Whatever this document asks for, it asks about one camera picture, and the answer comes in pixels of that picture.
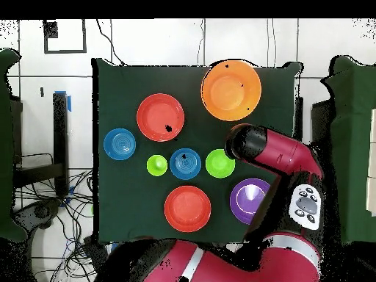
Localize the red plastic bowl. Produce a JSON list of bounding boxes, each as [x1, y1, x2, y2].
[[136, 93, 185, 142], [164, 185, 212, 234]]

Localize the large orange plastic bowl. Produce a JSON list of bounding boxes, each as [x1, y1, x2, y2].
[[200, 59, 262, 122]]

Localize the small blue plastic bowl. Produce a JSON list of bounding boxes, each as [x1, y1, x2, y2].
[[169, 148, 203, 181], [103, 127, 137, 162]]

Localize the green plastic bowl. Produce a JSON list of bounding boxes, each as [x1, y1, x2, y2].
[[205, 148, 236, 179]]

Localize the green plastic cup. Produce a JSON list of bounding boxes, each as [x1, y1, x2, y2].
[[146, 154, 169, 177]]

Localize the purple plastic bowl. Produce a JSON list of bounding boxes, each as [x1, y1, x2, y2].
[[229, 178, 272, 225]]

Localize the dark green tablecloth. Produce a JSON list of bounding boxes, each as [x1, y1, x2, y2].
[[90, 57, 303, 246]]

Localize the black metal stand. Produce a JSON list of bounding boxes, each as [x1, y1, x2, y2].
[[12, 91, 72, 198]]

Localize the black power adapter box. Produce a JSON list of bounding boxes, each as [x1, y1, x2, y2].
[[83, 236, 109, 267]]

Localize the black office chair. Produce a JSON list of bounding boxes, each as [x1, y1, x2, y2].
[[14, 198, 62, 233]]

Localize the green covered side table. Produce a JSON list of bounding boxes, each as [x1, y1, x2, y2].
[[0, 48, 29, 243], [321, 55, 376, 245]]

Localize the white boxes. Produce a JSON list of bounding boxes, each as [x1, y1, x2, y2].
[[365, 108, 376, 217]]

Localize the cable tangle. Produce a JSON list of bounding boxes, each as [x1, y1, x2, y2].
[[14, 170, 101, 282]]

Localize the black floor cable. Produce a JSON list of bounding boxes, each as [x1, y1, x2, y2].
[[95, 18, 128, 67]]

